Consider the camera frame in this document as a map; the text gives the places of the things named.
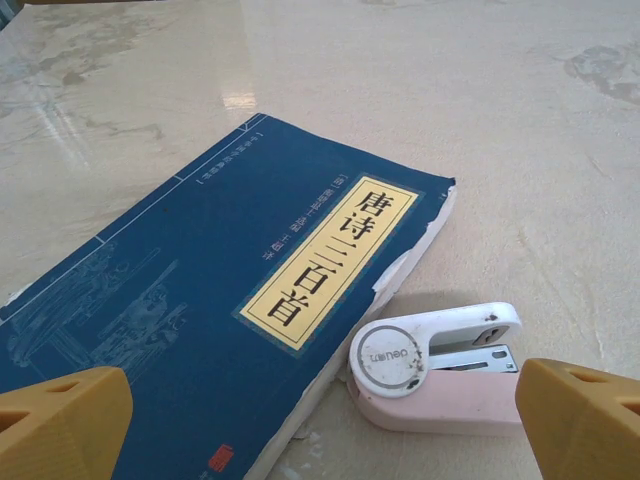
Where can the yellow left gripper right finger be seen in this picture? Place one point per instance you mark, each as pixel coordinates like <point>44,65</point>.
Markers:
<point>585,430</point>

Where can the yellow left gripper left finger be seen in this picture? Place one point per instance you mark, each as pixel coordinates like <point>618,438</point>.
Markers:
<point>60,430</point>

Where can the pink white stapler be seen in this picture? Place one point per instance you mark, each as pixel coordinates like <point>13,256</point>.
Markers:
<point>425,405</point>

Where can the blue book large yellow label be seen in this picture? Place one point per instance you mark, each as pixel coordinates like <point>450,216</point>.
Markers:
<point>175,250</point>

